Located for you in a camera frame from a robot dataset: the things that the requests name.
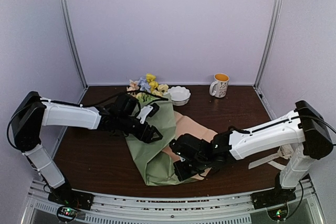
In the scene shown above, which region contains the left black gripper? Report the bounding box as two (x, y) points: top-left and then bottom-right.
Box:
(117, 114), (163, 144)

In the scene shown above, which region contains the green and pink wrapping paper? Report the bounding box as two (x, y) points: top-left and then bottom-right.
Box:
(125, 94), (217, 186)

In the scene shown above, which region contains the peach flower stem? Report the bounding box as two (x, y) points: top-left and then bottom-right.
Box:
(127, 80), (140, 92)

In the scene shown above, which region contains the bright yellow flower stem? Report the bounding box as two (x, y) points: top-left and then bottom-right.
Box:
(146, 73), (159, 92)

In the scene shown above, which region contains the white patterned mug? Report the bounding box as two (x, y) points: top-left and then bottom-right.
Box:
(209, 73), (229, 98)

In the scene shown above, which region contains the white printed ribbon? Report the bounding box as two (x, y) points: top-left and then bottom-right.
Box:
(248, 144), (294, 170)

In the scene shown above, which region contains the cream yellow rose stem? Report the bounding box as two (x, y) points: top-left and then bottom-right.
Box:
(152, 84), (169, 97)

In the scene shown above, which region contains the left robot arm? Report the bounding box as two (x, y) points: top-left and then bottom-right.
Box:
(6, 91), (163, 205)

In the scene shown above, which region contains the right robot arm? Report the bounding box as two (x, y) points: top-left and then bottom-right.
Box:
(169, 100), (334, 204)

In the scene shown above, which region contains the white fluted dish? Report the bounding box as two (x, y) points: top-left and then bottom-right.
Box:
(167, 86), (191, 106)

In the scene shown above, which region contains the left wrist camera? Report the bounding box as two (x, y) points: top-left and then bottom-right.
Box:
(136, 103), (160, 124)

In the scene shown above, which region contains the left black cable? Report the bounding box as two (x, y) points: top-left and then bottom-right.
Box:
(78, 90), (169, 109)

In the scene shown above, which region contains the aluminium front rail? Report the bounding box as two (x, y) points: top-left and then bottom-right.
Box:
(19, 179), (327, 223)

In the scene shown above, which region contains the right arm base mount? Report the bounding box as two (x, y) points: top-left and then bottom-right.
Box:
(251, 178), (296, 209)

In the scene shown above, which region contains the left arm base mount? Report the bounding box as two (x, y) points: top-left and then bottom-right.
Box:
(46, 178), (94, 210)

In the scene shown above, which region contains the right aluminium frame post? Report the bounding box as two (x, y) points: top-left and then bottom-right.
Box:
(253, 0), (287, 90)

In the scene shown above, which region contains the aluminium frame post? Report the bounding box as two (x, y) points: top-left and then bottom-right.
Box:
(60, 0), (88, 89)
(253, 0), (287, 90)

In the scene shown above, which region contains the left aluminium frame post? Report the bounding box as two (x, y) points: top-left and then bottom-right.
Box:
(60, 0), (88, 89)

